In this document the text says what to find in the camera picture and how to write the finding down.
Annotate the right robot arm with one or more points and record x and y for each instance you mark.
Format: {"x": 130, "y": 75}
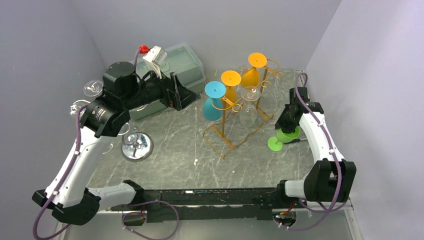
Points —
{"x": 331, "y": 177}

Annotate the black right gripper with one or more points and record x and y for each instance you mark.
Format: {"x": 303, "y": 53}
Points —
{"x": 281, "y": 123}

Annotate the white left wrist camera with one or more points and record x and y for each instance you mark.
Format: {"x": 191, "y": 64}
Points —
{"x": 153, "y": 58}

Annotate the clear glass on stand middle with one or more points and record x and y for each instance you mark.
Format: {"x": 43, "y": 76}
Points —
{"x": 76, "y": 106}

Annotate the orange wine glass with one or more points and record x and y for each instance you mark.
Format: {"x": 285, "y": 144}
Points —
{"x": 231, "y": 79}
{"x": 252, "y": 76}

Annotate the clear glass on stand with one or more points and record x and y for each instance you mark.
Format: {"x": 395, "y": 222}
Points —
{"x": 93, "y": 88}
{"x": 76, "y": 106}

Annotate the green wine glass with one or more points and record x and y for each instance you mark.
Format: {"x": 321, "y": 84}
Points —
{"x": 276, "y": 143}

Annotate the orange wine glass rear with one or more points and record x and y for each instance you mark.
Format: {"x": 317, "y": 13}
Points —
{"x": 252, "y": 76}

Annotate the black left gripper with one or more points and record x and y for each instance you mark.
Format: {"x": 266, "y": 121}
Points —
{"x": 174, "y": 93}

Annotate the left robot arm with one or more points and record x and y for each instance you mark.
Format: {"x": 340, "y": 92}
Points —
{"x": 68, "y": 196}

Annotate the orange wine glass front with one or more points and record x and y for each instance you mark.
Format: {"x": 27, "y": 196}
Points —
{"x": 231, "y": 79}

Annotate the clear glass on stand upper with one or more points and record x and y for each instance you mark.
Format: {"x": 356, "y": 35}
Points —
{"x": 93, "y": 88}

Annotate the blue wine glass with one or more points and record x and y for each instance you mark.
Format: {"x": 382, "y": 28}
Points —
{"x": 212, "y": 107}

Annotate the clear wine glass front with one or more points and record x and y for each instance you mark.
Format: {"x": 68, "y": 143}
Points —
{"x": 248, "y": 113}

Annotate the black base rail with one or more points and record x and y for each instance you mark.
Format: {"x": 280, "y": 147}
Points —
{"x": 259, "y": 203}

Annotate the silver spiral glass stand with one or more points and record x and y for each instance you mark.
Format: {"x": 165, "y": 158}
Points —
{"x": 133, "y": 142}

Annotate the gold wire glass rack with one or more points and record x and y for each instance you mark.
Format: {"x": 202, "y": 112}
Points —
{"x": 227, "y": 134}

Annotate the black handled hammer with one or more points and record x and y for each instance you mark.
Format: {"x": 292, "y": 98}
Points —
{"x": 297, "y": 140}

